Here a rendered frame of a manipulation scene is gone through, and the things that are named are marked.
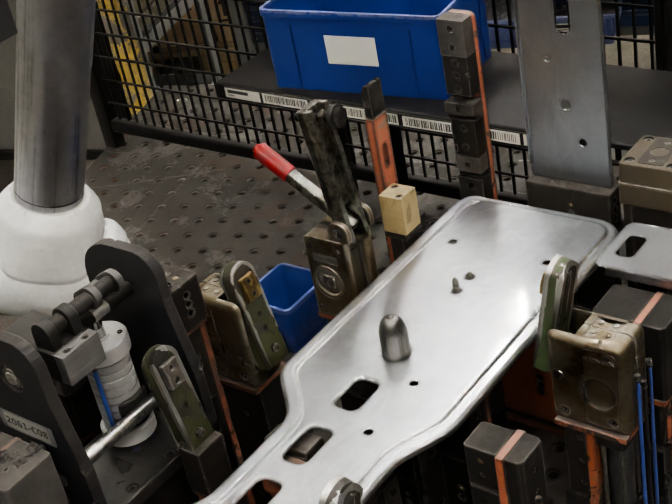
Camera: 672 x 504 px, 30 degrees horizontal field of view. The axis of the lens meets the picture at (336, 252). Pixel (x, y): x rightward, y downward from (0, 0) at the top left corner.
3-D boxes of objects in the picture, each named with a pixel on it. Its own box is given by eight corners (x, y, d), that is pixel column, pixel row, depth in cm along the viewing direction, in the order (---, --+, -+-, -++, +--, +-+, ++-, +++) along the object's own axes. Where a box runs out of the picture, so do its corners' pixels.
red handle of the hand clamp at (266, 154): (347, 230, 147) (247, 149, 150) (342, 241, 149) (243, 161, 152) (368, 212, 150) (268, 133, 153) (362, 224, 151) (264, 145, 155)
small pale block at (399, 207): (439, 430, 170) (400, 200, 151) (418, 423, 172) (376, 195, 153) (453, 415, 173) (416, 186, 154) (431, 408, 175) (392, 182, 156)
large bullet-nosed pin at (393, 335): (402, 375, 136) (393, 326, 132) (378, 368, 137) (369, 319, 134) (418, 358, 138) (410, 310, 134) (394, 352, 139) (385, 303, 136)
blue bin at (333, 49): (450, 101, 180) (438, 17, 173) (273, 87, 195) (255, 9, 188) (495, 53, 191) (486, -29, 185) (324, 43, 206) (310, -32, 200)
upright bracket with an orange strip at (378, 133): (424, 412, 174) (367, 87, 148) (416, 409, 175) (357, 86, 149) (435, 399, 176) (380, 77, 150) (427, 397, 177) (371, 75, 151)
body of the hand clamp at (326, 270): (388, 467, 166) (343, 245, 148) (347, 452, 170) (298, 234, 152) (412, 440, 170) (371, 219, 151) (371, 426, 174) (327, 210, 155)
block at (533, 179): (622, 384, 172) (609, 195, 156) (544, 362, 179) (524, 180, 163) (631, 371, 174) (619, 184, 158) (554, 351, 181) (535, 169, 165)
